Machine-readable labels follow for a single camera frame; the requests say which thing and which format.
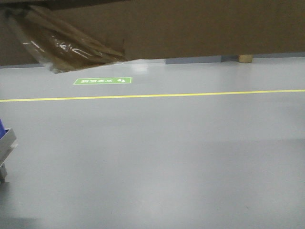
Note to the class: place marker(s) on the brown cardboard carton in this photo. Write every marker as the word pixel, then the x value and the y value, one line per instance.
pixel 69 35

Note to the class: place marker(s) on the green floor sign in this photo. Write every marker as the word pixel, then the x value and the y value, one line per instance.
pixel 111 80

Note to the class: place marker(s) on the small distant cardboard box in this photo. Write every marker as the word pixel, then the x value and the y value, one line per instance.
pixel 245 58

